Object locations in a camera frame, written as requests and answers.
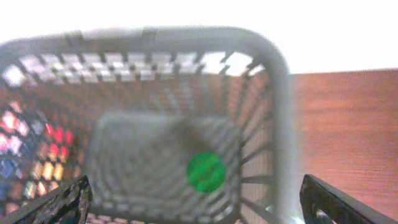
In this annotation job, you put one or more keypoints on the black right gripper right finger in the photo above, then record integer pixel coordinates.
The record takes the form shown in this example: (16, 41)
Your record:
(324, 203)

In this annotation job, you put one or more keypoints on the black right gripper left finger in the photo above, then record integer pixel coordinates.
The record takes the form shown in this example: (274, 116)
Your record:
(71, 200)

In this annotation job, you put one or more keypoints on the Kleenex tissue multipack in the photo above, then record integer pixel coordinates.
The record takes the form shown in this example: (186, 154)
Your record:
(21, 131)

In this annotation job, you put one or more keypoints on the green lid jar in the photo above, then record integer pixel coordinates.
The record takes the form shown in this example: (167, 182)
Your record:
(206, 172)

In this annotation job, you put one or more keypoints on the spaghetti packet orange ends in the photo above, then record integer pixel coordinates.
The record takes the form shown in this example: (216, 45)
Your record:
(56, 161)

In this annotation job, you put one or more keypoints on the grey plastic basket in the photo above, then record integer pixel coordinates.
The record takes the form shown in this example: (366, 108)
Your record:
(145, 102)

